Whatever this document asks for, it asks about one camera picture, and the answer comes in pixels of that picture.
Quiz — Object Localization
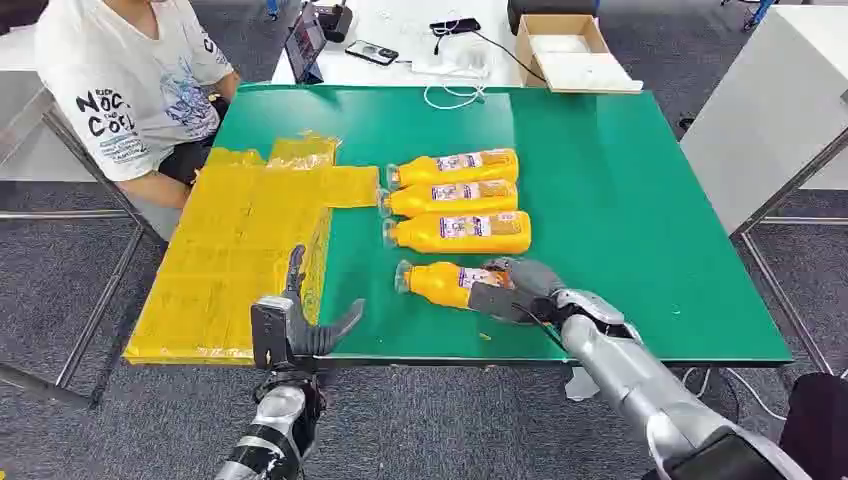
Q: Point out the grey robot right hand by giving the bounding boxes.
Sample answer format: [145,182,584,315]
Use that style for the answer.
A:
[483,256,568,326]

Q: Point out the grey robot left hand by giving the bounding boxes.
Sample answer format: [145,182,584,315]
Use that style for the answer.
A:
[282,244,367,363]

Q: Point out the orange drink bottle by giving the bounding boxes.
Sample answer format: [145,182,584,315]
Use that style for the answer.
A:
[382,211,533,256]
[394,259,515,311]
[376,179,520,219]
[386,148,520,191]

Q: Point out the green table mat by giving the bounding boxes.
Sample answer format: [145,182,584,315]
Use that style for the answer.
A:
[213,83,795,369]

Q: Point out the white table leg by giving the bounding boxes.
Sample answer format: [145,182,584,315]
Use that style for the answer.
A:
[564,366,602,403]

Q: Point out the yellow plastic sheet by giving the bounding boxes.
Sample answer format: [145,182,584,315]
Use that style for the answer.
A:
[123,130,381,368]

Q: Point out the cardboard box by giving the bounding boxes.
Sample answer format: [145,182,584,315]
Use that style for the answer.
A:
[514,13,645,96]

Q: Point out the white charger block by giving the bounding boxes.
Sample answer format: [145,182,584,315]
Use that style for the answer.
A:
[409,55,490,79]

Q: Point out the white foam piece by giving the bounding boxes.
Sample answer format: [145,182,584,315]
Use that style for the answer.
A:
[529,33,592,55]

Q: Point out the black power bank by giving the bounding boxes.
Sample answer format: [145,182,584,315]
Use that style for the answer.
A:
[428,17,482,38]

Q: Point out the large white desk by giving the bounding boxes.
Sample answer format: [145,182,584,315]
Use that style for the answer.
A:
[680,4,848,237]

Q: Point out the black smartphone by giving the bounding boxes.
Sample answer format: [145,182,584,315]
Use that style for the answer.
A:
[344,38,400,68]

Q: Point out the tablet with stand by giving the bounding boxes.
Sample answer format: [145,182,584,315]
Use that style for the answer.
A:
[284,1,329,86]

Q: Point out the white table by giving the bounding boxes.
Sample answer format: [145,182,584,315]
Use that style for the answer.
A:
[270,0,531,88]

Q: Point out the person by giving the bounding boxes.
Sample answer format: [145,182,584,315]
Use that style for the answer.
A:
[778,372,848,480]
[33,0,242,241]

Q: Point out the black device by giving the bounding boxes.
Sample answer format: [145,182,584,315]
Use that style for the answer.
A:
[315,0,354,45]

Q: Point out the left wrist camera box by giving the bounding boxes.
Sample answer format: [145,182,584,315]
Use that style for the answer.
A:
[249,295,297,372]

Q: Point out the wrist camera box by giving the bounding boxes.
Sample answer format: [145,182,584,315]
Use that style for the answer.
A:
[466,281,531,326]
[249,295,297,372]

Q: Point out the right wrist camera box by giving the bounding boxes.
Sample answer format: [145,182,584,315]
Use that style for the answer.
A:
[466,281,531,326]

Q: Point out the black cable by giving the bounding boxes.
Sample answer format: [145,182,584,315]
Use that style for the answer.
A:
[433,29,549,85]

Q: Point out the white floor cable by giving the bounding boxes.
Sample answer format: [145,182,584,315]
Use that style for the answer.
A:
[680,366,790,423]

